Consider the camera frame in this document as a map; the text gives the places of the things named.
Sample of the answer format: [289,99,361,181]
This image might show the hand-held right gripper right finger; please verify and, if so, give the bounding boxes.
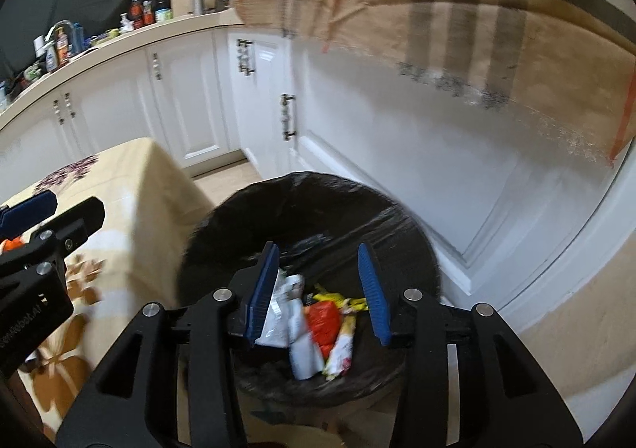
[358,242,582,448]

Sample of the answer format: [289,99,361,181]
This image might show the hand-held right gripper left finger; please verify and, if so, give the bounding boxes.
[54,242,281,448]

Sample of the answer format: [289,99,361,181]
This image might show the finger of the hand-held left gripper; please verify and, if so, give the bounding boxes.
[0,197,106,290]
[0,190,58,240]

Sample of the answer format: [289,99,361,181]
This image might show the white printed packet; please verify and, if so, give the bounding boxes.
[256,269,306,348]

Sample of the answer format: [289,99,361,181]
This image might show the yellow and white packet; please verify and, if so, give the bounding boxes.
[323,311,357,382]

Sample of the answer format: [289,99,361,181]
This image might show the large red plastic bag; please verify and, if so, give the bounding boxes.
[305,303,343,359]

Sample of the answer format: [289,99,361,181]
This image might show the black trash bin with bag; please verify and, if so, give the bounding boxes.
[176,171,443,409]

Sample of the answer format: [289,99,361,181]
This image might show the floral beige tablecloth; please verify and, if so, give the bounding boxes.
[0,137,214,444]

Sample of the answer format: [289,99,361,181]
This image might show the white base cabinets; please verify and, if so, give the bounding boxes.
[0,11,617,290]

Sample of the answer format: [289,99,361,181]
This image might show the chrome kitchen faucet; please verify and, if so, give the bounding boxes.
[47,19,83,56]

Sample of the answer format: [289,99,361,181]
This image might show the beige plaid cloth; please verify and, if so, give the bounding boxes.
[231,0,636,165]

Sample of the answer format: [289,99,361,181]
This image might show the white door frame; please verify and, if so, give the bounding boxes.
[440,140,636,334]

